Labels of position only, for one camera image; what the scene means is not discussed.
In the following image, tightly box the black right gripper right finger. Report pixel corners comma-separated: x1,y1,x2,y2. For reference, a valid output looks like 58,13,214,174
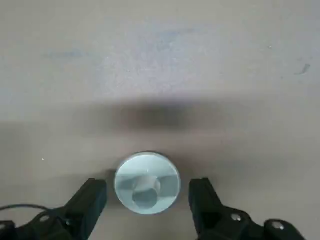
187,177,307,240

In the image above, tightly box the thin black cable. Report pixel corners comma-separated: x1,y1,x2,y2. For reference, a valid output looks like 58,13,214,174
0,203,51,214

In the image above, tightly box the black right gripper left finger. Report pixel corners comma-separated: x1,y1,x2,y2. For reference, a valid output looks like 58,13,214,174
0,177,108,240

